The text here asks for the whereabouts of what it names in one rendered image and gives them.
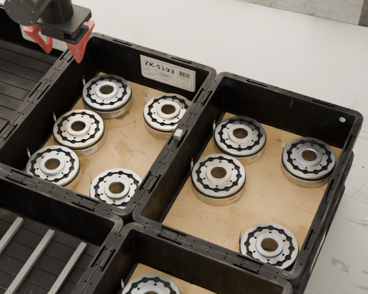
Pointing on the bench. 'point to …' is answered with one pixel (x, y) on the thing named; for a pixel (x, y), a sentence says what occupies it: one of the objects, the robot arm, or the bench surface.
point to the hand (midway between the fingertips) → (64, 52)
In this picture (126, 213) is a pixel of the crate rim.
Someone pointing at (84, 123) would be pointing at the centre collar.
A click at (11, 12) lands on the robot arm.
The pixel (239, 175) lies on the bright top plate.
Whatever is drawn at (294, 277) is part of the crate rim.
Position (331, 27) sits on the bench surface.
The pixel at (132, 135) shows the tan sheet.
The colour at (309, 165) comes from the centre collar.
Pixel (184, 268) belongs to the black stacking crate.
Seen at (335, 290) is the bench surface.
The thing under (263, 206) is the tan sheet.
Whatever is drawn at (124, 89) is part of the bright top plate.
